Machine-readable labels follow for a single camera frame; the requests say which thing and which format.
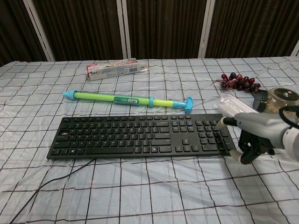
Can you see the round glass jar black lid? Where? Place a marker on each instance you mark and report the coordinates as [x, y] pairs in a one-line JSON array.
[[285, 96]]

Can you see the bundle of clear plastic tubes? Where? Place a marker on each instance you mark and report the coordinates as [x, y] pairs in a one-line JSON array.
[[236, 105]]

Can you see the green blue toy water pump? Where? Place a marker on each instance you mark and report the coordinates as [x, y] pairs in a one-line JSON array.
[[98, 96]]

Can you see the dark folding screen panel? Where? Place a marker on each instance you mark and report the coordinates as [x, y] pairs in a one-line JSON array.
[[252, 28], [14, 30], [81, 28], [163, 28]]

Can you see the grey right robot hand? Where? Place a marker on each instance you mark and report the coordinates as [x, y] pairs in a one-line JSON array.
[[261, 127]]

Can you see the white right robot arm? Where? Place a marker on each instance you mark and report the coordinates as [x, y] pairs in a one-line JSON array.
[[292, 144]]

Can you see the dark red artificial grape bunch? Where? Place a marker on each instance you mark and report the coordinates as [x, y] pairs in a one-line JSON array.
[[240, 81]]

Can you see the blue checkered plastic tablecloth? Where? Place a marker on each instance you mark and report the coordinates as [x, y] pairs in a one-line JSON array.
[[149, 191]]

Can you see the black computer keyboard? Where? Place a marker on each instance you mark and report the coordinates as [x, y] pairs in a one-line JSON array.
[[116, 140]]

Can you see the pink white toothpaste box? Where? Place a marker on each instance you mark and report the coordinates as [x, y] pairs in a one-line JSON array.
[[112, 69]]

